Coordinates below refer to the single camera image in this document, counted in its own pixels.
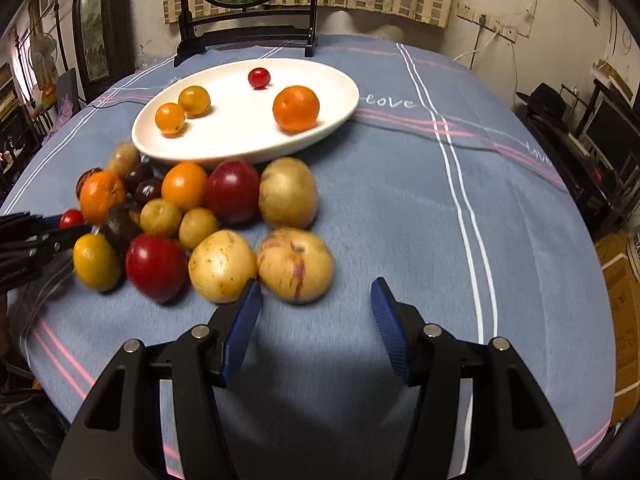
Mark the dark purple plum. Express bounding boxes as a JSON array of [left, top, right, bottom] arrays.
[[123, 161, 155, 192], [134, 178, 163, 206]]

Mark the brownish purple pepino melon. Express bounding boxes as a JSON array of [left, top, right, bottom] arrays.
[[258, 156, 319, 229]]

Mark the white cable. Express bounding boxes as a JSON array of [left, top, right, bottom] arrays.
[[452, 22, 501, 68]]

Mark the blue striped tablecloth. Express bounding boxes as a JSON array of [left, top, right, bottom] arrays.
[[0, 35, 618, 480]]

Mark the white standing fan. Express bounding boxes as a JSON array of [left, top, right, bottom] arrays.
[[27, 32, 58, 91]]

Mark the yellow spotted pepino melon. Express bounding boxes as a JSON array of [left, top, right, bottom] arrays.
[[188, 230, 258, 304]]

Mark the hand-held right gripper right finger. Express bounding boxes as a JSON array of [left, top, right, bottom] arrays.
[[370, 276, 583, 480]]

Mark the black hat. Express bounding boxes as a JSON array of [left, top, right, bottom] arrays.
[[516, 84, 576, 121]]

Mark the yellow orange citrus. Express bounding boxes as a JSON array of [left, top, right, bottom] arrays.
[[72, 232, 122, 292]]

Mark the yellow green round fruit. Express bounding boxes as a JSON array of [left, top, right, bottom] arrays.
[[178, 207, 221, 251], [139, 198, 182, 237]]

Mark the white oval plate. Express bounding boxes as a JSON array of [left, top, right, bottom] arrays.
[[131, 58, 361, 166]]

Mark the yellow green-topped citrus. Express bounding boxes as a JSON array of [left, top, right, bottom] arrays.
[[178, 85, 211, 117]]

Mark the dark carved wooden frame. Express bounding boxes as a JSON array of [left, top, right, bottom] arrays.
[[71, 0, 136, 101]]

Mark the black desk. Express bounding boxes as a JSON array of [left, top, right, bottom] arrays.
[[520, 105, 640, 241]]

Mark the small orange kumquat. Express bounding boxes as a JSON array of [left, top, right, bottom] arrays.
[[155, 102, 187, 136]]

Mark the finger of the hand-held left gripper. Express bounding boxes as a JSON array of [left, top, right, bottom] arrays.
[[0, 226, 96, 292], [0, 213, 64, 242]]

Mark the large orange mandarin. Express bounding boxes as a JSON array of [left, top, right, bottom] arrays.
[[272, 86, 321, 132]]

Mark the tan brown round fruit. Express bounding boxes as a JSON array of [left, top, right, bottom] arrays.
[[107, 142, 143, 178]]

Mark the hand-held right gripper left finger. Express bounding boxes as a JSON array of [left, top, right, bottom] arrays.
[[50, 279, 263, 480]]

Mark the grey chair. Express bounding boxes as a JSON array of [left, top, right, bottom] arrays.
[[56, 67, 88, 111]]

